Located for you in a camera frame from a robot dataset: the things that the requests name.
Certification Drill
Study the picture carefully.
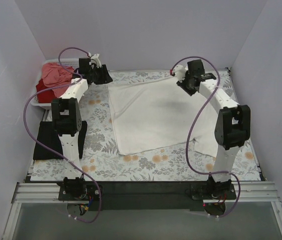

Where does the white t shirt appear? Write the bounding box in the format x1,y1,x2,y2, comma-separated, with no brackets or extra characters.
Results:
108,77,218,157

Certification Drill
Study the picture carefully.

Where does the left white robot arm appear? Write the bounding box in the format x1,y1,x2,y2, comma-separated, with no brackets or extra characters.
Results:
51,53,113,179

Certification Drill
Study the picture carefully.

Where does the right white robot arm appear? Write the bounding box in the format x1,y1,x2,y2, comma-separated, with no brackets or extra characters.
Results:
170,56,251,199

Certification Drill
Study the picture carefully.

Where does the white plastic laundry basket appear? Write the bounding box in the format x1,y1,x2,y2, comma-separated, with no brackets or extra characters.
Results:
30,58,88,110

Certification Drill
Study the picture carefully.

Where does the pink t shirt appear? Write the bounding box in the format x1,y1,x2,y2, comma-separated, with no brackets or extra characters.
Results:
41,62,74,88

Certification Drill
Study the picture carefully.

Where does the folded black t shirt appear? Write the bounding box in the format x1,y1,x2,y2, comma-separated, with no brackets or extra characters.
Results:
33,121,87,161

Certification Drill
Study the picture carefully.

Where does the floral patterned table mat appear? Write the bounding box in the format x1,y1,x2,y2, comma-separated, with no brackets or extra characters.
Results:
28,71,261,181

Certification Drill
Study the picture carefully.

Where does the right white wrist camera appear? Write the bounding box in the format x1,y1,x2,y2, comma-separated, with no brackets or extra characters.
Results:
170,64,188,82

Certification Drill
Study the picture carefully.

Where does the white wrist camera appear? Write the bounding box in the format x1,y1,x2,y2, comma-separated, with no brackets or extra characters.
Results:
88,52,102,68
170,64,188,82

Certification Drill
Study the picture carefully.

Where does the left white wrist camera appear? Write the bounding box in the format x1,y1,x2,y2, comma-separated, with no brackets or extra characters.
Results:
88,52,102,68

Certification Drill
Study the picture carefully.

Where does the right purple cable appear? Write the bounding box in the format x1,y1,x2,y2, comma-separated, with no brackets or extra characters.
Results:
171,55,240,220

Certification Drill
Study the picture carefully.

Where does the purple cable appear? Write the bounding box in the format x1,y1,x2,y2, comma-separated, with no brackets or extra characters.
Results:
23,46,105,224
171,55,240,220

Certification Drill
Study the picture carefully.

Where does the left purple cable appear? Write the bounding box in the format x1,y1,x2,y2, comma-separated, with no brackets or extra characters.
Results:
23,46,105,224

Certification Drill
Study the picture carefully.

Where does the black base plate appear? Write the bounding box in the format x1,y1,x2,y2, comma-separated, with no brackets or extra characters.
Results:
58,181,238,212

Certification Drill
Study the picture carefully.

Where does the aluminium frame rail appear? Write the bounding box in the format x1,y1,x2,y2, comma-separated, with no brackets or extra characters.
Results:
12,181,281,203

